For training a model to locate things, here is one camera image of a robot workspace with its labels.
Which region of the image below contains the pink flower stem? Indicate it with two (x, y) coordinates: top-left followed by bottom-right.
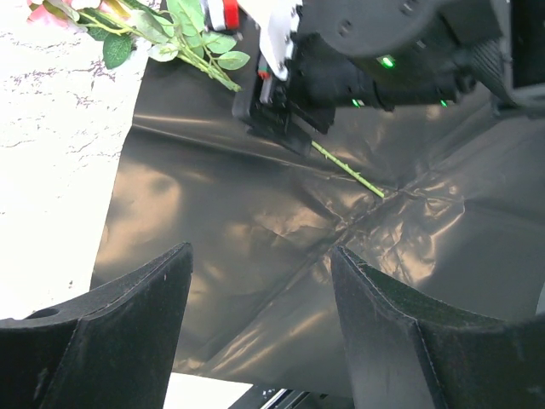
(27, 1), (384, 197)

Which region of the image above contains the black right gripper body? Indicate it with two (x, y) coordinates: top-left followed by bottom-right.
(256, 35), (476, 134)

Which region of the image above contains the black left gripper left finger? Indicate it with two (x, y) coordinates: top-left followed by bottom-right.
(1, 243), (192, 408)

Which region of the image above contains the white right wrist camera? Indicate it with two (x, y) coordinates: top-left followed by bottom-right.
(199, 0), (303, 82)

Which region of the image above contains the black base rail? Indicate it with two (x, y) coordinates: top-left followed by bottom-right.
(229, 385), (355, 409)

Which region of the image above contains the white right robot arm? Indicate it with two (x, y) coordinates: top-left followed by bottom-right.
(232, 1), (544, 408)

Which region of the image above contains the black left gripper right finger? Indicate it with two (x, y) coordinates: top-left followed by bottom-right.
(331, 247), (544, 408)

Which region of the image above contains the black wrapping paper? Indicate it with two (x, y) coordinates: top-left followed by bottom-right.
(91, 60), (544, 398)

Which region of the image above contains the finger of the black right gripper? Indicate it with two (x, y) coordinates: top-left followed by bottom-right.
(232, 80), (312, 156)

